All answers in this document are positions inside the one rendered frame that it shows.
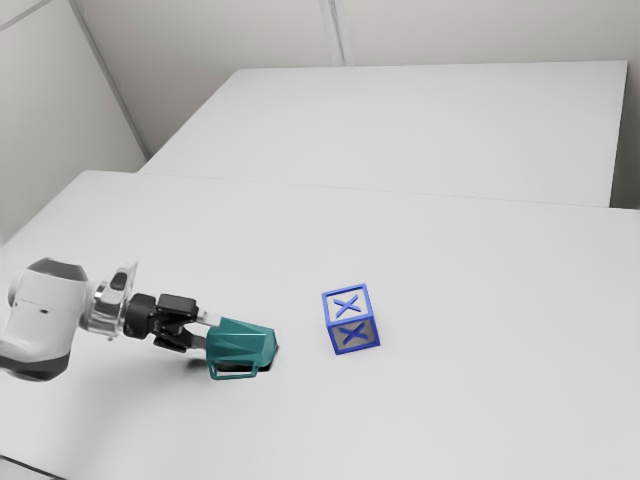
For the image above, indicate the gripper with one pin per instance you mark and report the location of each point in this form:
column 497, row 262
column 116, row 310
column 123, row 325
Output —
column 142, row 315

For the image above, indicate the teal faceted mug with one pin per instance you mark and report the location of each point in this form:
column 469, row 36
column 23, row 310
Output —
column 240, row 345

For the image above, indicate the blue letter block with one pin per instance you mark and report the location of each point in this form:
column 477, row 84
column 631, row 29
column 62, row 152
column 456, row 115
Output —
column 351, row 320

